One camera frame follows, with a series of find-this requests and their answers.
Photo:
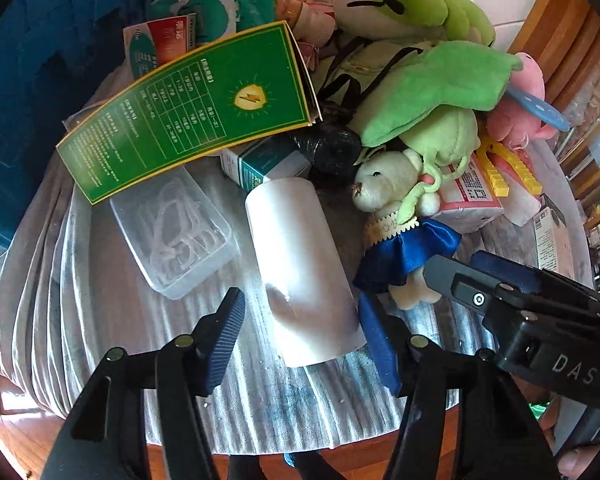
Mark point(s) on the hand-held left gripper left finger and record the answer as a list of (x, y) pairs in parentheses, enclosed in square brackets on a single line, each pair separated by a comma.
[(225, 340)]

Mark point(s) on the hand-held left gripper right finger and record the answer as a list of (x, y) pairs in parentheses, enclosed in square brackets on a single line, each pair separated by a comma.
[(377, 342)]

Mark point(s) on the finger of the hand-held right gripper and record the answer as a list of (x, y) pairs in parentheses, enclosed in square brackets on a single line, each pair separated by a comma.
[(504, 266), (459, 285)]

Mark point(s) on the white paper roll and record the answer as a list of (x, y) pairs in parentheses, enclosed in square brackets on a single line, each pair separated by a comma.
[(300, 270)]

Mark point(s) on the clear plastic floss pick box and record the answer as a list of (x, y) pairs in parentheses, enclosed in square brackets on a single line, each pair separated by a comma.
[(175, 240)]

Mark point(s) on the white teddy bear blue dress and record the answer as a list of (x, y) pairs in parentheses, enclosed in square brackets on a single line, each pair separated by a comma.
[(384, 175)]

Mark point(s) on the small teal white box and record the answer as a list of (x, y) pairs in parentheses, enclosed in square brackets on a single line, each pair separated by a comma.
[(265, 167)]

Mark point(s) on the black bag roll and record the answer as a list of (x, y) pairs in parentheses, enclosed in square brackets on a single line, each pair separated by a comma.
[(330, 147)]

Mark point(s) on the large green cardboard box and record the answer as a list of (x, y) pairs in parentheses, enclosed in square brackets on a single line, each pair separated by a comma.
[(190, 110)]

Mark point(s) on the blue plastic crate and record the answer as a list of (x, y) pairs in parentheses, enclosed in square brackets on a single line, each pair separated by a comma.
[(30, 85)]

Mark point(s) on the person's right hand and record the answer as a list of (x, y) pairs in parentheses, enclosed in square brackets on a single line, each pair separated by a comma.
[(572, 464)]

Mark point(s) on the labelled cardboard box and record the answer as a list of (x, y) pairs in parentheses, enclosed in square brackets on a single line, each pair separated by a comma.
[(549, 240)]

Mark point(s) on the pink white packet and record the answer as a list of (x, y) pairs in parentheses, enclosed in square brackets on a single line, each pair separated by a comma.
[(472, 195)]

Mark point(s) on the pink plush toy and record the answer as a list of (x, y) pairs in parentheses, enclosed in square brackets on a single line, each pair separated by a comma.
[(524, 115)]

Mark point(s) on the green plush backpack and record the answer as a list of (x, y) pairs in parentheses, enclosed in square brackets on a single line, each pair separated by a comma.
[(444, 80)]

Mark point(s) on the wooden cabinet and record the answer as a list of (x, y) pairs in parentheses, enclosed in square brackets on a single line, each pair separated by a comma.
[(564, 45)]

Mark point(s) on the green plush toy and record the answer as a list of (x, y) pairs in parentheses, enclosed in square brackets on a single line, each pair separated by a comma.
[(404, 0)]

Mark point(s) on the white bottle orange label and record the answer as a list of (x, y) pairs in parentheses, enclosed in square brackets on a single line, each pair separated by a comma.
[(310, 22)]

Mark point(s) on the red white packet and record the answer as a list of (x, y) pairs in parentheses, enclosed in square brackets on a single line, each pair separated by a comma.
[(155, 45)]

